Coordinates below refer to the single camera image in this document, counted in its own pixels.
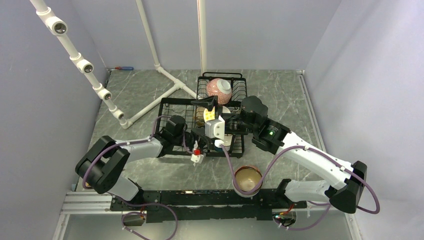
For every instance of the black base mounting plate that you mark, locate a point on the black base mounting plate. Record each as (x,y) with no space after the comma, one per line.
(167,213)

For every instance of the red patterned bowl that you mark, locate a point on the red patterned bowl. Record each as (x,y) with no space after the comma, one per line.
(221,88)

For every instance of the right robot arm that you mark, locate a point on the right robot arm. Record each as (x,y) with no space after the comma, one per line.
(342,182)

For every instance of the black wire dish rack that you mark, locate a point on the black wire dish rack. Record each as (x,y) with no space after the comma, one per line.
(182,107)

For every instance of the teal white bowl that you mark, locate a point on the teal white bowl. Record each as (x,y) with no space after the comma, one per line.
(226,142)

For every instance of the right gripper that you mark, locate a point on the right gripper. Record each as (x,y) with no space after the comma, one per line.
(210,102)

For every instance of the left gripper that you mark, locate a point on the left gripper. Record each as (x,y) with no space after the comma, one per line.
(201,142)

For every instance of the blue yellow patterned bowl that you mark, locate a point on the blue yellow patterned bowl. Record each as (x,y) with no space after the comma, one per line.
(211,115)

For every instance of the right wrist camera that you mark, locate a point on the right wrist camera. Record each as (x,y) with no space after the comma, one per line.
(215,129)

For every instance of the aluminium rail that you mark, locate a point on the aluminium rail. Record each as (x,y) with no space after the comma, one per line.
(89,202)

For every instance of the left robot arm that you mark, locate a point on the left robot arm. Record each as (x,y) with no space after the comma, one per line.
(102,166)

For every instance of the brown glazed bowl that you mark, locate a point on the brown glazed bowl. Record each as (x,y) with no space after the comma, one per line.
(247,177)

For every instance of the red blue screwdriver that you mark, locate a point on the red blue screwdriver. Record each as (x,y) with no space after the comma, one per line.
(124,68)

